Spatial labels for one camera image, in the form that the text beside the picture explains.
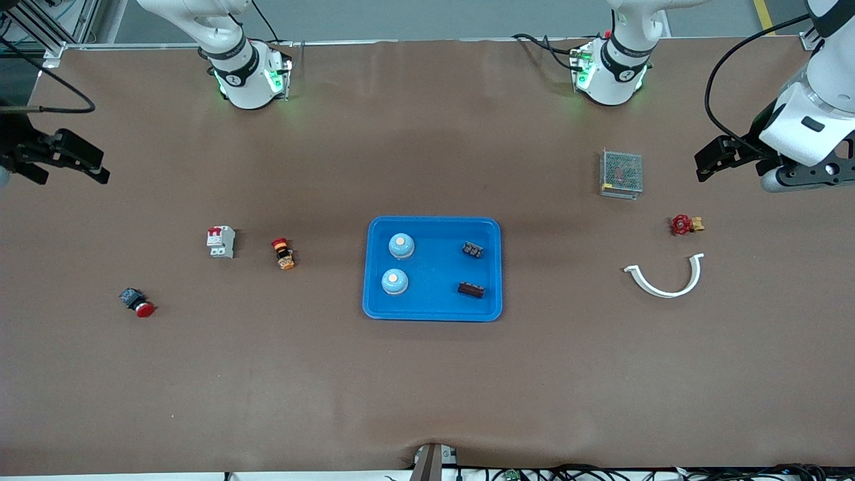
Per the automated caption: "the blue plastic tray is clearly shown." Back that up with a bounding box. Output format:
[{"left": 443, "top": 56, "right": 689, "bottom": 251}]
[{"left": 362, "top": 215, "right": 503, "bottom": 323}]

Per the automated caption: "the metal mesh power supply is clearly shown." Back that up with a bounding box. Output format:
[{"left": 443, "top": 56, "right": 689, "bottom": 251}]
[{"left": 599, "top": 149, "right": 644, "bottom": 200}]

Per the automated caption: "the white curved plastic clamp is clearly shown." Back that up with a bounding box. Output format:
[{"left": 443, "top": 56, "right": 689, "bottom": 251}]
[{"left": 623, "top": 253, "right": 705, "bottom": 299}]

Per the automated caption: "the red push button dark body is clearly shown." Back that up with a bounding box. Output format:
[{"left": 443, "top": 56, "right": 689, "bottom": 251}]
[{"left": 119, "top": 287, "right": 156, "bottom": 318}]

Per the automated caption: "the orange emergency stop button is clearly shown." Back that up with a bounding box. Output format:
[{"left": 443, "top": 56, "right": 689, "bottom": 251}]
[{"left": 271, "top": 236, "right": 296, "bottom": 271}]

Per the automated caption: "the brown table mat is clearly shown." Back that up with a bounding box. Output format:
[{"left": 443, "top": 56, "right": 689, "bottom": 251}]
[{"left": 0, "top": 37, "right": 855, "bottom": 476}]

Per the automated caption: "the white circuit breaker red switch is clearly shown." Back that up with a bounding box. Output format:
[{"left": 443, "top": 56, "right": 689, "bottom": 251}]
[{"left": 206, "top": 225, "right": 236, "bottom": 259}]

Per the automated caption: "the black arm base cable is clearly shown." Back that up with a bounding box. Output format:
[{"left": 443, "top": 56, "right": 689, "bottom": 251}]
[
  {"left": 250, "top": 0, "right": 285, "bottom": 46},
  {"left": 513, "top": 30, "right": 588, "bottom": 73}
]

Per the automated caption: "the black cable bundle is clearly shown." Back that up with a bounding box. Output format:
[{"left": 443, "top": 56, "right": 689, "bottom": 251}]
[{"left": 461, "top": 463, "right": 829, "bottom": 481}]

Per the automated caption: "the grey table edge bracket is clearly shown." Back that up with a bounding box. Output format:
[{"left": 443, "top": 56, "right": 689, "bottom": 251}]
[{"left": 409, "top": 443, "right": 459, "bottom": 481}]

